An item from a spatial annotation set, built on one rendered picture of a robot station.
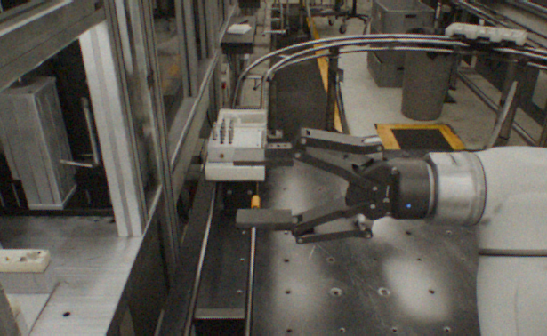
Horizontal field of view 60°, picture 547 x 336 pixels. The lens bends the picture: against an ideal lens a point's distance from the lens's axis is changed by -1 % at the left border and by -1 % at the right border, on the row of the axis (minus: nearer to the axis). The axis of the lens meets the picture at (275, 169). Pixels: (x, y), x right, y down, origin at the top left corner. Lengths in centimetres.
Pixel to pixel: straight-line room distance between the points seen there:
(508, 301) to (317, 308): 53
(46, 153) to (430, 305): 82
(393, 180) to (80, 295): 50
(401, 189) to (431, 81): 305
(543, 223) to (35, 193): 82
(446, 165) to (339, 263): 63
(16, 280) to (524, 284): 68
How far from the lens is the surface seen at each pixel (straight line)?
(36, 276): 80
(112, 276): 82
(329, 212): 59
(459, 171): 58
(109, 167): 82
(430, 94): 364
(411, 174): 57
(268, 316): 103
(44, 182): 96
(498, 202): 59
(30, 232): 97
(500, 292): 61
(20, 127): 92
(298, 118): 358
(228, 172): 113
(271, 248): 119
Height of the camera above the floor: 143
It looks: 29 degrees down
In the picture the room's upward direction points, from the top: straight up
